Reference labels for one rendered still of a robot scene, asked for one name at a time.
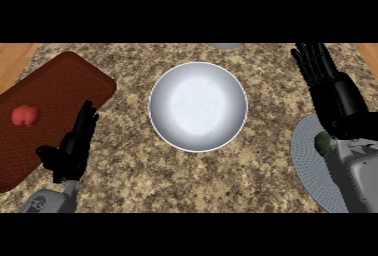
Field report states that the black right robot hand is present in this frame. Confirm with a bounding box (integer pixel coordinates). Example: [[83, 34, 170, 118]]
[[290, 42, 378, 141]]

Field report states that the brown rectangular placemat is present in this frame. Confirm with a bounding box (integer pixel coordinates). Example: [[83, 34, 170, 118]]
[[0, 51, 118, 194]]

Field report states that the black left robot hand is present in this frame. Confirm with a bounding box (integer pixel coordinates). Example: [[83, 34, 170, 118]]
[[34, 99, 101, 184]]

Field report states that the grey round object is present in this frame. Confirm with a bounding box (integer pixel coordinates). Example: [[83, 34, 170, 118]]
[[205, 42, 244, 51]]

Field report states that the grey round placemat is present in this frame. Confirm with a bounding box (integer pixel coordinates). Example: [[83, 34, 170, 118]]
[[290, 113, 350, 214]]

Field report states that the red bell pepper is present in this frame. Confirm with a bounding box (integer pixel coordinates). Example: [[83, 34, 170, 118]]
[[11, 104, 43, 127]]

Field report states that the white oval bowl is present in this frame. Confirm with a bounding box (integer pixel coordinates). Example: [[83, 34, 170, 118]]
[[148, 61, 250, 154]]

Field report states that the green can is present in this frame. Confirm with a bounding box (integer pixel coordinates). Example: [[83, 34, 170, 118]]
[[315, 130, 334, 158]]

